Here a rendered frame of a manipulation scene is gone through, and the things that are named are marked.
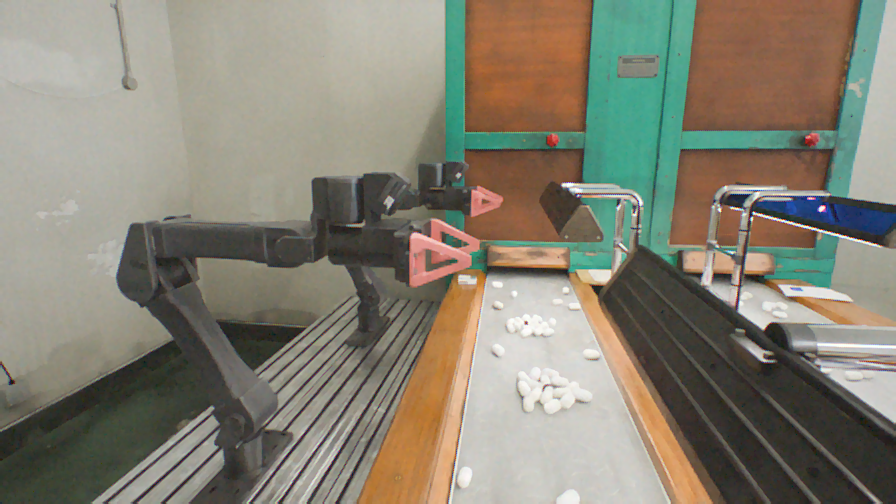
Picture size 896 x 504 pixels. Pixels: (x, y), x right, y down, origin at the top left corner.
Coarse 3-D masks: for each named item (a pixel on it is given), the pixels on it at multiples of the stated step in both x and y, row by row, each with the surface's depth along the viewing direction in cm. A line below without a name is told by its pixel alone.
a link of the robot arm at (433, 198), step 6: (426, 186) 118; (432, 186) 118; (438, 186) 118; (426, 192) 118; (432, 192) 118; (438, 192) 118; (426, 198) 118; (432, 198) 118; (438, 198) 117; (426, 204) 118; (432, 204) 118; (438, 204) 118
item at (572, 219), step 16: (544, 192) 137; (560, 192) 110; (544, 208) 119; (560, 208) 97; (576, 208) 82; (560, 224) 87; (576, 224) 81; (592, 224) 81; (576, 240) 82; (592, 240) 82
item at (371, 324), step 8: (360, 312) 129; (368, 312) 128; (376, 312) 130; (360, 320) 129; (368, 320) 129; (376, 320) 130; (384, 320) 138; (360, 328) 130; (368, 328) 129; (376, 328) 130; (352, 336) 126; (360, 336) 126; (368, 336) 127; (376, 336) 129; (352, 344) 123; (360, 344) 123; (368, 344) 123
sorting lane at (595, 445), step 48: (528, 288) 151; (480, 336) 112; (528, 336) 112; (576, 336) 112; (480, 384) 89; (480, 432) 74; (528, 432) 74; (576, 432) 74; (624, 432) 74; (480, 480) 63; (528, 480) 63; (576, 480) 63; (624, 480) 63
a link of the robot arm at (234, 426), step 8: (232, 416) 68; (240, 416) 68; (224, 424) 68; (232, 424) 68; (240, 424) 68; (224, 432) 69; (232, 432) 68; (240, 432) 68; (216, 440) 69; (224, 440) 69; (232, 440) 69
